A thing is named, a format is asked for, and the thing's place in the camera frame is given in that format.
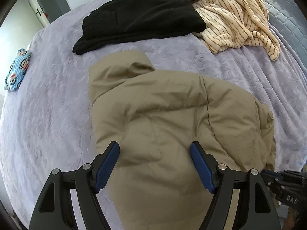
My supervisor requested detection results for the beige puffer jacket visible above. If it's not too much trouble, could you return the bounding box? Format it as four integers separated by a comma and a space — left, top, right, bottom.
88, 50, 276, 229

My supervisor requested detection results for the lavender fleece bed blanket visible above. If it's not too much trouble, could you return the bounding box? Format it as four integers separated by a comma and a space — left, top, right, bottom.
1, 0, 306, 226

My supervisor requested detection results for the blue monkey print pillow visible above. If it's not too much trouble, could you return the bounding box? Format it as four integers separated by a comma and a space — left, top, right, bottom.
4, 48, 31, 91

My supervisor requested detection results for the cream striped garment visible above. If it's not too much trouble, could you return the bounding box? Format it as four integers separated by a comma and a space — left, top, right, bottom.
190, 0, 281, 61

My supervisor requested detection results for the black folded garment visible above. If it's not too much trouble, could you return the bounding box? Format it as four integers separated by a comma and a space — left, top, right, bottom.
72, 0, 206, 55

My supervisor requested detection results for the grey quilted mattress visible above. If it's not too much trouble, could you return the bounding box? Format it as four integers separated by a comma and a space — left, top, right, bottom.
263, 0, 306, 66

